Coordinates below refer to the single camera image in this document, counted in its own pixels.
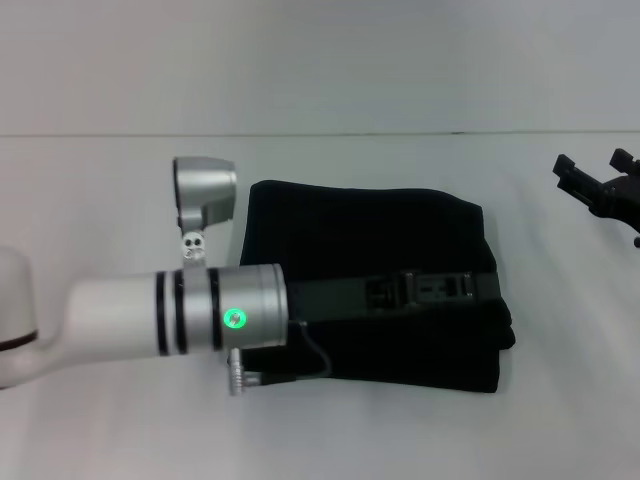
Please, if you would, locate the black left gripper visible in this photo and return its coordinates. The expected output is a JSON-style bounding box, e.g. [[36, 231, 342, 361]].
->
[[283, 269, 502, 325]]

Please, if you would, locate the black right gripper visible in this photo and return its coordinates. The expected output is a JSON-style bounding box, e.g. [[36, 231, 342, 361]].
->
[[552, 147, 640, 250]]

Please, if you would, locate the thin left arm cable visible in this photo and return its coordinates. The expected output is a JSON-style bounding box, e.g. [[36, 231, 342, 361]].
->
[[227, 319, 334, 398]]

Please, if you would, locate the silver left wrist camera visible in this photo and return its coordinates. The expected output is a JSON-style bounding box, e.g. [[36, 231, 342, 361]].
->
[[172, 156, 239, 234]]

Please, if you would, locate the black shirt with FREE print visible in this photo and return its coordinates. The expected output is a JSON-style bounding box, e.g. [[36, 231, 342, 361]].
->
[[238, 179, 516, 397]]

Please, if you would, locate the silver camera mount bracket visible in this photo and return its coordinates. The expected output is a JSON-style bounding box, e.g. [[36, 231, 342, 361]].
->
[[179, 228, 209, 275]]

